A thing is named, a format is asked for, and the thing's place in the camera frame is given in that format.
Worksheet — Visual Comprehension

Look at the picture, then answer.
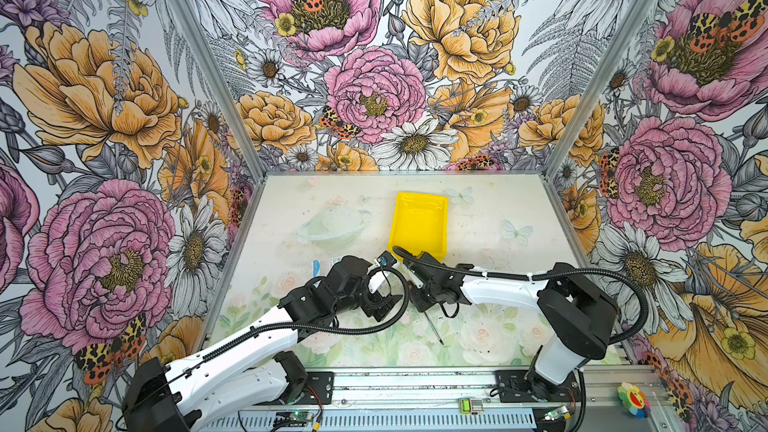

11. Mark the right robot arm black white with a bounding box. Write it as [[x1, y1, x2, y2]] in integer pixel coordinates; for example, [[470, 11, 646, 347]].
[[404, 252, 619, 400]]

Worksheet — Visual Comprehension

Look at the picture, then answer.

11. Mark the green circuit board left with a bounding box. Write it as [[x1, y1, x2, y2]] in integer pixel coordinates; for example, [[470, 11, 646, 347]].
[[272, 411, 316, 428]]

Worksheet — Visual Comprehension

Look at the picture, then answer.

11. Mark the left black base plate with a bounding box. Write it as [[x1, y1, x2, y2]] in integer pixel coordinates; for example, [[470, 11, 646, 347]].
[[280, 371, 336, 406]]

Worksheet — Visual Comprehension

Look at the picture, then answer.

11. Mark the white slotted cable duct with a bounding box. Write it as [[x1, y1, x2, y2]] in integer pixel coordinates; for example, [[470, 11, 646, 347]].
[[229, 408, 537, 431]]

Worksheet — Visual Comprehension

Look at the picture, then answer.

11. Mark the colourful round toy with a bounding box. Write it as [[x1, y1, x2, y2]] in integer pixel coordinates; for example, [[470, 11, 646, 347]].
[[617, 382, 651, 419]]

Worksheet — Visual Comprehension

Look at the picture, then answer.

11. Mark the green circuit board right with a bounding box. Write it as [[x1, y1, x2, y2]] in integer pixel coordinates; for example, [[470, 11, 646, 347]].
[[542, 405, 571, 421]]

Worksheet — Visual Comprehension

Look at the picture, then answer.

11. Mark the small green display module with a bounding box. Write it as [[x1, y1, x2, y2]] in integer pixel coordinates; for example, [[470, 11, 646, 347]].
[[458, 398, 484, 415]]

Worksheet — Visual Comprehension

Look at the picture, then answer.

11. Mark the yellow plastic bin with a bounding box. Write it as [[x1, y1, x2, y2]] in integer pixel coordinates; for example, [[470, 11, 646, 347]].
[[388, 192, 449, 260]]

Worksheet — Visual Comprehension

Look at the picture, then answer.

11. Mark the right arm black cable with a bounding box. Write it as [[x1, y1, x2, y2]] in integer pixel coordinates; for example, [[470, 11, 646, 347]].
[[391, 245, 650, 346]]

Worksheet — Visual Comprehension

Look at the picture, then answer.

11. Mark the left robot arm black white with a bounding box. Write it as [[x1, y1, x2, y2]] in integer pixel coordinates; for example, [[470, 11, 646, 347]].
[[115, 251, 409, 431]]

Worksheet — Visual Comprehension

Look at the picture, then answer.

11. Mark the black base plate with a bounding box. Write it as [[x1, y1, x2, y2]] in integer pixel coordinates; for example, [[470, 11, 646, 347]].
[[280, 371, 336, 406], [493, 369, 581, 403]]

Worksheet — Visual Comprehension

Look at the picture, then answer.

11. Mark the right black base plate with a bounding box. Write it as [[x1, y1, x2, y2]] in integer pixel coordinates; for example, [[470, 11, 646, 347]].
[[493, 369, 581, 403]]

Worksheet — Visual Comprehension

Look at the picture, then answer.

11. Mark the orange black handled screwdriver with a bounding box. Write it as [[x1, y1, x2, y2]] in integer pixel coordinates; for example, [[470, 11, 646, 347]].
[[422, 312, 445, 347]]

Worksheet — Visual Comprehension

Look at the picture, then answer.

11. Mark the green circuit board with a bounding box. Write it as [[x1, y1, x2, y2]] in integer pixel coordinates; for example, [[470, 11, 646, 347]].
[[272, 411, 316, 428], [542, 405, 571, 421]]

